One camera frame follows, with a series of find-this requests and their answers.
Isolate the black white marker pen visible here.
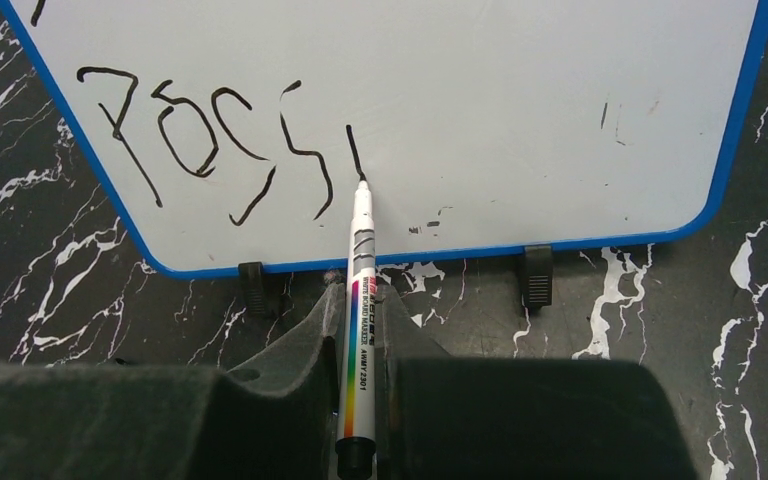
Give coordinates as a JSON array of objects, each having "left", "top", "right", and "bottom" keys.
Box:
[{"left": 335, "top": 179, "right": 377, "bottom": 479}]

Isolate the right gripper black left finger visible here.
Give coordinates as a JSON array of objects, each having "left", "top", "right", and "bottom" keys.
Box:
[{"left": 0, "top": 284, "right": 345, "bottom": 479}]

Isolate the whiteboard wire stand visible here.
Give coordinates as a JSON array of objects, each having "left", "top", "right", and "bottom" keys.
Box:
[{"left": 237, "top": 245, "right": 554, "bottom": 318}]

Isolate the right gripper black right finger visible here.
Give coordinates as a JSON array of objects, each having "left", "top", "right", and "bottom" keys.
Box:
[{"left": 375, "top": 286, "right": 697, "bottom": 479}]

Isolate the blue framed whiteboard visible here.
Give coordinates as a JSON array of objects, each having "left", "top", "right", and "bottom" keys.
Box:
[{"left": 0, "top": 1, "right": 768, "bottom": 279}]

